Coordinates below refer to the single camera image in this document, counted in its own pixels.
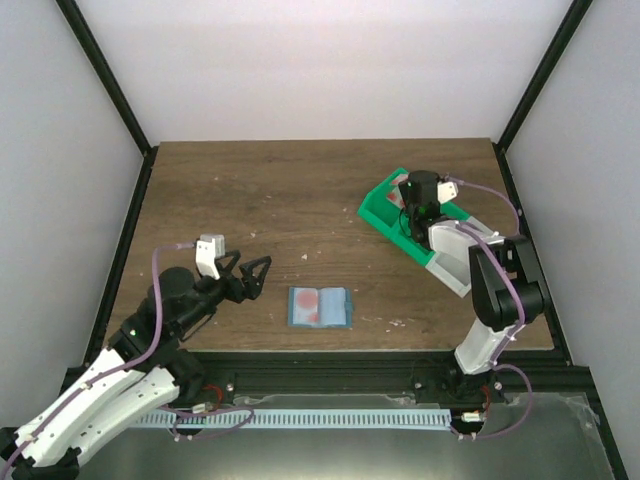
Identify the green bin middle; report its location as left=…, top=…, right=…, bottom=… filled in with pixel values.
left=389, top=202, right=471, bottom=266

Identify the white bin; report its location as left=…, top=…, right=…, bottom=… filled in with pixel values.
left=426, top=218, right=505, bottom=298

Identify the green bin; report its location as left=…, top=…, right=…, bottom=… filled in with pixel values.
left=389, top=202, right=471, bottom=266
left=358, top=168, right=408, bottom=239

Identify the red circle card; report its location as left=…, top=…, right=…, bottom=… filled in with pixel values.
left=386, top=174, right=408, bottom=209
left=293, top=289, right=319, bottom=325

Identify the white slotted cable duct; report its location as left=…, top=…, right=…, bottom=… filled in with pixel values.
left=132, top=409, right=451, bottom=430

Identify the black frame post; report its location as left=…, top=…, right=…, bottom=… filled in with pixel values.
left=492, top=0, right=594, bottom=151
left=55, top=0, right=153, bottom=156

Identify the right black frame post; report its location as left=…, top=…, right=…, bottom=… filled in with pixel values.
left=492, top=0, right=594, bottom=151

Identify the black aluminium front rail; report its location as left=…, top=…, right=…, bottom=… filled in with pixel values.
left=188, top=350, right=595, bottom=403

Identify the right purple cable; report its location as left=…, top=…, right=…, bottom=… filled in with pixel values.
left=447, top=175, right=534, bottom=441

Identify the blue card holder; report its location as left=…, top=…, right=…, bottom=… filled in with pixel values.
left=288, top=287, right=354, bottom=329

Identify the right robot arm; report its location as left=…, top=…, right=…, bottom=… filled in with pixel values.
left=398, top=170, right=550, bottom=375

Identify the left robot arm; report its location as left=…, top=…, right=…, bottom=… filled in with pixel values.
left=1, top=242, right=272, bottom=479

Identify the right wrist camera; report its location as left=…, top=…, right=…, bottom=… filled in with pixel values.
left=436, top=178, right=459, bottom=204

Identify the purple cable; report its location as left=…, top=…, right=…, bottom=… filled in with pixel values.
left=0, top=242, right=256, bottom=479
left=447, top=175, right=534, bottom=441

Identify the green bin far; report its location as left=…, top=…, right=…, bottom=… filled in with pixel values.
left=358, top=168, right=408, bottom=239

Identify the left black frame post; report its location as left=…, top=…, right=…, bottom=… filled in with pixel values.
left=55, top=0, right=153, bottom=156

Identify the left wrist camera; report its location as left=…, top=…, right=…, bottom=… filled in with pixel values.
left=195, top=234, right=226, bottom=280

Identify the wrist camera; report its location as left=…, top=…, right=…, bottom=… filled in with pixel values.
left=436, top=178, right=459, bottom=204
left=195, top=234, right=226, bottom=280

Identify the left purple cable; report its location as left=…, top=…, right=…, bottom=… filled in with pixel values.
left=0, top=242, right=256, bottom=479

